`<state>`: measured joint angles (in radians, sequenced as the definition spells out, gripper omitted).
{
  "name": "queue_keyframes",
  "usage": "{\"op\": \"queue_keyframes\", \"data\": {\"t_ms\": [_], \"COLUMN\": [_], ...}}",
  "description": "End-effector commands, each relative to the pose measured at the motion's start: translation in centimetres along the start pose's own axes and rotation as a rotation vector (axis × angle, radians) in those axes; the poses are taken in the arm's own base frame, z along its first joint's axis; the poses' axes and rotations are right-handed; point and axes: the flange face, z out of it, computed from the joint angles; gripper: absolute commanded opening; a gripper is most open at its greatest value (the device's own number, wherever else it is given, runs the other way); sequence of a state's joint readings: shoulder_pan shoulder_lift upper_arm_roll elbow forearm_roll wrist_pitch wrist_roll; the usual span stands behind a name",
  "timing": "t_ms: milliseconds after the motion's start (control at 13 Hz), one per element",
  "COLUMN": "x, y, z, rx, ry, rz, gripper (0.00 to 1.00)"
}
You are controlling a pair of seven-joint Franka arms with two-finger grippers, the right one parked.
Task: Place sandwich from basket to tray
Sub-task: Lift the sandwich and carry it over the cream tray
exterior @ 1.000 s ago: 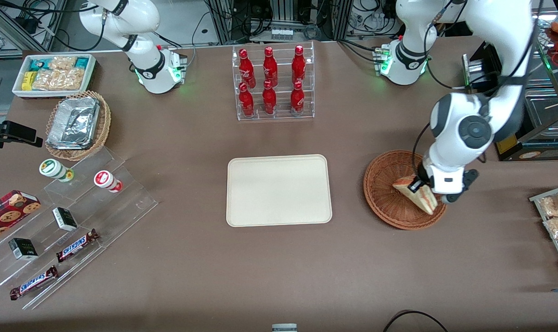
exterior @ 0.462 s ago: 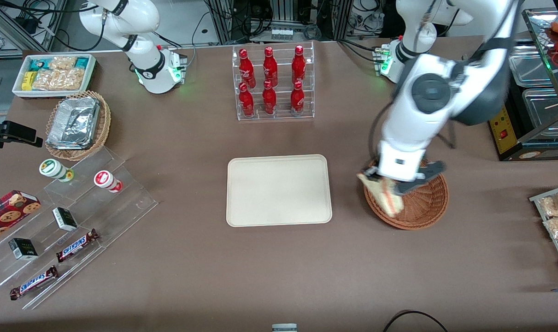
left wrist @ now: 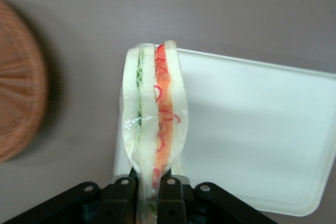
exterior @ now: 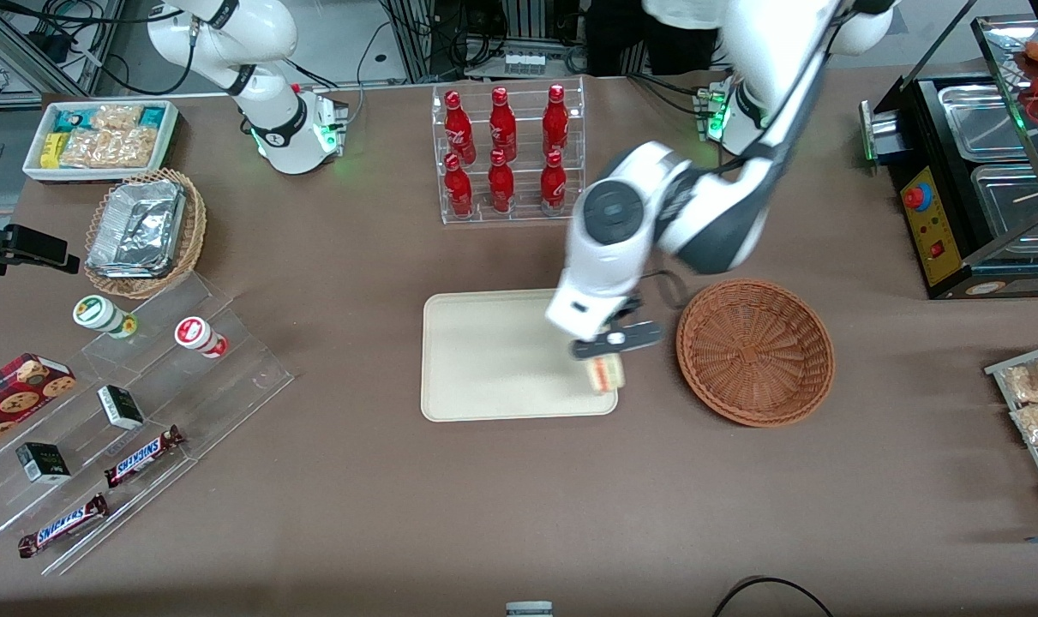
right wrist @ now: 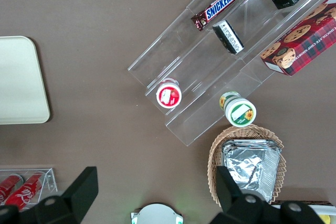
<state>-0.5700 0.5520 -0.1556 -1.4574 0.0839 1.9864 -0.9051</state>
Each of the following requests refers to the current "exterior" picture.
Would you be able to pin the cream plastic tray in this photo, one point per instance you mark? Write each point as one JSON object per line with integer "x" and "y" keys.
{"x": 493, "y": 356}

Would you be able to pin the clear acrylic bottle rack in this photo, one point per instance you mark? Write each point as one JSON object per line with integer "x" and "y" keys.
{"x": 527, "y": 210}

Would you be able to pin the tray of packaged pastries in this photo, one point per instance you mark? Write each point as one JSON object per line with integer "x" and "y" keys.
{"x": 1033, "y": 450}

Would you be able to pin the yellow snack packet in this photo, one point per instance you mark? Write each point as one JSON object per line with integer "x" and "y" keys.
{"x": 50, "y": 150}

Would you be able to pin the green lid cup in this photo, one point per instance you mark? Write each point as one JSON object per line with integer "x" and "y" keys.
{"x": 97, "y": 313}

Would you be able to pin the black hot food warmer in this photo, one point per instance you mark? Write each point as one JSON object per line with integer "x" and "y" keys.
{"x": 930, "y": 223}

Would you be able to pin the brown Snickers bar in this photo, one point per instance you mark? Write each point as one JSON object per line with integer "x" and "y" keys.
{"x": 62, "y": 525}
{"x": 141, "y": 456}

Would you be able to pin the red cola bottle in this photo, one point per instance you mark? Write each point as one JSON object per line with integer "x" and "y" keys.
{"x": 553, "y": 185}
{"x": 459, "y": 128}
{"x": 458, "y": 190}
{"x": 555, "y": 120}
{"x": 500, "y": 187}
{"x": 502, "y": 127}

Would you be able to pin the white terminal strip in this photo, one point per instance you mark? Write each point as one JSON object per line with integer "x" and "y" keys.
{"x": 524, "y": 62}

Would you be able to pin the grey metal block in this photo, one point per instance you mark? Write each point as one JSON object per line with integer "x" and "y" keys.
{"x": 529, "y": 609}

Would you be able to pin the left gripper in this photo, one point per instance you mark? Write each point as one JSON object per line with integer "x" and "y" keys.
{"x": 628, "y": 306}

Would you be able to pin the triangular sandwich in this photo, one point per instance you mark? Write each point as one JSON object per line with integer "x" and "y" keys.
{"x": 606, "y": 377}

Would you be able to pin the black clamp device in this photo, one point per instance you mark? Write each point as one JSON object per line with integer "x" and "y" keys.
{"x": 21, "y": 247}

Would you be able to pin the clear rice cracker bag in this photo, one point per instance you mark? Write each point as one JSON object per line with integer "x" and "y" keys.
{"x": 111, "y": 147}
{"x": 117, "y": 116}

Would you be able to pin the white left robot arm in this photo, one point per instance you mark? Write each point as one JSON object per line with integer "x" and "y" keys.
{"x": 776, "y": 51}

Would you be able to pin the silver foil container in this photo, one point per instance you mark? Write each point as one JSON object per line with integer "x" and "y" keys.
{"x": 137, "y": 227}

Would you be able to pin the small black box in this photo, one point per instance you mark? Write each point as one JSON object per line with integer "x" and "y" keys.
{"x": 120, "y": 406}
{"x": 43, "y": 463}

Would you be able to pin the white snack bin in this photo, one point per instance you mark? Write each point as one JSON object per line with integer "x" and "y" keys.
{"x": 169, "y": 137}

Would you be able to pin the red cookie box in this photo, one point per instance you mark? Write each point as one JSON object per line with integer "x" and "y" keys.
{"x": 17, "y": 394}

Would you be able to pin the red lid cup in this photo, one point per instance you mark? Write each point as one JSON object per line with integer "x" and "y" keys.
{"x": 194, "y": 332}

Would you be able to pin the brown wicker basket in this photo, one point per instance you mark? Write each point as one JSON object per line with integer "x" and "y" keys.
{"x": 754, "y": 351}

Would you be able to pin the teal snack packet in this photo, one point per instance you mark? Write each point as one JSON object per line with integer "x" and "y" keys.
{"x": 68, "y": 120}

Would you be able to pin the tan wicker basket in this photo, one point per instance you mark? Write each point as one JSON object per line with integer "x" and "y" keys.
{"x": 194, "y": 231}

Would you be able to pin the clear acrylic stepped shelf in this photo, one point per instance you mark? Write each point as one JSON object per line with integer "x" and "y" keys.
{"x": 227, "y": 386}

